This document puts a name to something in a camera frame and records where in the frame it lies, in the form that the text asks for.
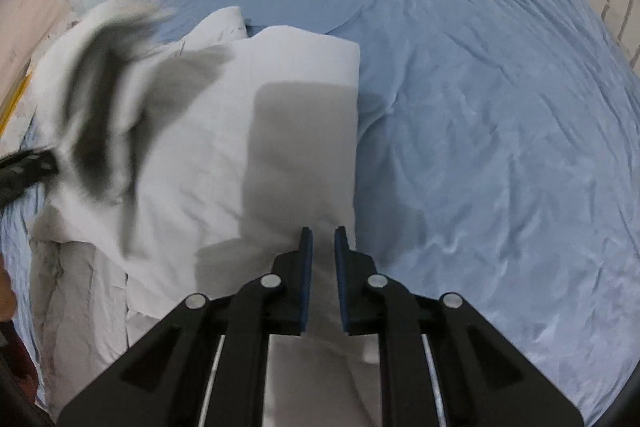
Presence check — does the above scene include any light wooden board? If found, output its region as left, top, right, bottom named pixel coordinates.
left=0, top=0, right=77, bottom=75

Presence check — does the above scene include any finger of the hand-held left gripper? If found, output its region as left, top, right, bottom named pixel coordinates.
left=0, top=148, right=60, bottom=208

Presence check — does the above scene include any person's left forearm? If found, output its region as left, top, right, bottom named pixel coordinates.
left=0, top=256, right=17, bottom=322

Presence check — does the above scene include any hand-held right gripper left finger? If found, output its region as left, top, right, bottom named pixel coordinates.
left=57, top=227, right=313, bottom=427

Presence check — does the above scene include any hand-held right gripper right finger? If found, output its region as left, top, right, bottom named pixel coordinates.
left=334, top=226, right=586, bottom=427

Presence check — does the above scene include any blue bed sheet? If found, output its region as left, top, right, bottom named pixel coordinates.
left=0, top=0, right=640, bottom=427

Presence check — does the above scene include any yellow stick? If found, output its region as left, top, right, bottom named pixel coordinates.
left=0, top=71, right=34, bottom=131

